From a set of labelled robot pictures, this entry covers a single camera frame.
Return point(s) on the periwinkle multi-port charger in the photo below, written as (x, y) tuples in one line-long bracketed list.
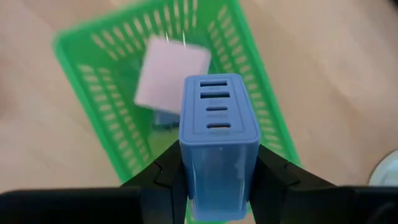
[(217, 161)]

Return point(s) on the green plastic basket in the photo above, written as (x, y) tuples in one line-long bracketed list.
[(74, 53)]

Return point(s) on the white spot lamp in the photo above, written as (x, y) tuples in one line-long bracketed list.
[(387, 172)]

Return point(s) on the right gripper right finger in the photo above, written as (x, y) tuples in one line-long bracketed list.
[(270, 193)]

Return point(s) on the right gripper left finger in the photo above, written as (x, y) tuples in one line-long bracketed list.
[(164, 193)]

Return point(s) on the pink wall charger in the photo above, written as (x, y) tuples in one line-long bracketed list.
[(168, 74)]

